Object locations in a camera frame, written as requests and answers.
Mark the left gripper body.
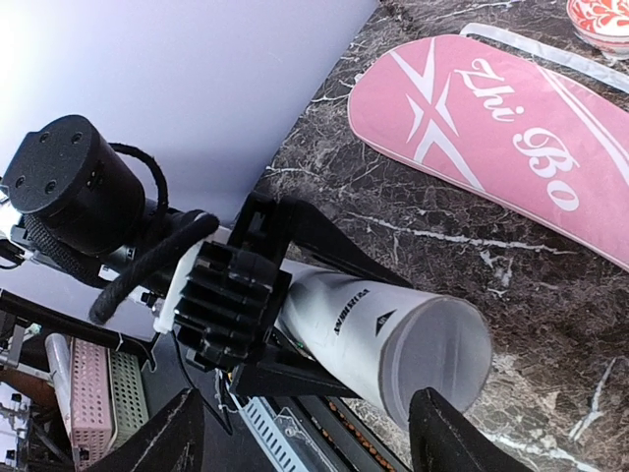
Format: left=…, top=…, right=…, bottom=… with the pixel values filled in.
left=186, top=191, right=345, bottom=399

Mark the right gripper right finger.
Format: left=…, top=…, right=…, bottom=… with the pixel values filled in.
left=409, top=387, right=530, bottom=472

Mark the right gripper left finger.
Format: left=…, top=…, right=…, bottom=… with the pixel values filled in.
left=87, top=388, right=204, bottom=472

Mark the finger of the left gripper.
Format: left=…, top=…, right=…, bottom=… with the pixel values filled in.
left=229, top=344, right=359, bottom=398
left=284, top=197, right=413, bottom=288

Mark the white shuttlecock tube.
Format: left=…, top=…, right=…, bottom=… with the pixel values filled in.
left=272, top=260, right=493, bottom=432

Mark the clear plastic tube lid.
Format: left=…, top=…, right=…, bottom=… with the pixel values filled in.
left=375, top=296, right=493, bottom=431

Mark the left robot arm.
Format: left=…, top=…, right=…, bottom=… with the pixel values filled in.
left=1, top=115, right=405, bottom=397

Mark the green perforated basket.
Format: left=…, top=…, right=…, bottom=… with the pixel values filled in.
left=109, top=351, right=149, bottom=447

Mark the pink perforated basket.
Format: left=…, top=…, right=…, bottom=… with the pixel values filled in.
left=70, top=338, right=114, bottom=468

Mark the pink racket bag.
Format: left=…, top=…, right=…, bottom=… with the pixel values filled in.
left=347, top=23, right=628, bottom=266

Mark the red white patterned bowl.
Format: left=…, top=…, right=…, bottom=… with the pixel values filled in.
left=566, top=0, right=628, bottom=60

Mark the white cable tray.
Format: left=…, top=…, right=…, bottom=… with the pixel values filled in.
left=236, top=397, right=331, bottom=472

